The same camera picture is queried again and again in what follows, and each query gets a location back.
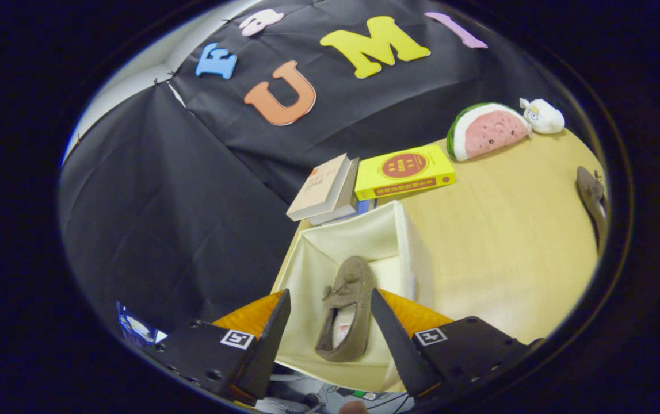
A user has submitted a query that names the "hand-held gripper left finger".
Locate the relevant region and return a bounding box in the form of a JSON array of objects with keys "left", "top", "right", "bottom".
[{"left": 151, "top": 289, "right": 292, "bottom": 403}]

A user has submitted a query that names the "black backdrop cloth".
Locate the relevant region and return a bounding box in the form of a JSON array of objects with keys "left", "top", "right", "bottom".
[{"left": 59, "top": 0, "right": 572, "bottom": 340}]

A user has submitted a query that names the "laptop screen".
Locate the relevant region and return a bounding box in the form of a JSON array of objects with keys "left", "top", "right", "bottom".
[{"left": 116, "top": 301, "right": 168, "bottom": 348}]

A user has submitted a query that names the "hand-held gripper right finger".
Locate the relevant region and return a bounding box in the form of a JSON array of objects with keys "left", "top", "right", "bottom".
[{"left": 370, "top": 289, "right": 543, "bottom": 400}]

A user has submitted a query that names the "watermelon plush toy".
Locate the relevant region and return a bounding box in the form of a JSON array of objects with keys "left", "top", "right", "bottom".
[{"left": 447, "top": 102, "right": 532, "bottom": 162}]

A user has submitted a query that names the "yellow book with red label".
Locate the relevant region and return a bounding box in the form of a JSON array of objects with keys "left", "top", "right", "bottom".
[{"left": 354, "top": 144, "right": 456, "bottom": 201}]

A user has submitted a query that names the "brown fuzzy shoe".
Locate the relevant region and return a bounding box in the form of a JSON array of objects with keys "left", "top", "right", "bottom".
[
  {"left": 575, "top": 166, "right": 609, "bottom": 254},
  {"left": 314, "top": 256, "right": 375, "bottom": 363}
]

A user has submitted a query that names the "cream fabric storage box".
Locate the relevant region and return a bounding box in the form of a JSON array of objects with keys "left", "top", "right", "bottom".
[{"left": 271, "top": 200, "right": 434, "bottom": 394}]

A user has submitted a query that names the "beige cover book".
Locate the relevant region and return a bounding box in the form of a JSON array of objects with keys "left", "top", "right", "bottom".
[{"left": 286, "top": 153, "right": 352, "bottom": 222}]

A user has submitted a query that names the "white plush toy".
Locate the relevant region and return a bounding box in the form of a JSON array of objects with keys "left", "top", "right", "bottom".
[{"left": 519, "top": 98, "right": 566, "bottom": 135}]

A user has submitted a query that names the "grey book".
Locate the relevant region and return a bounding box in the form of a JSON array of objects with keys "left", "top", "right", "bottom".
[{"left": 307, "top": 158, "right": 360, "bottom": 226}]

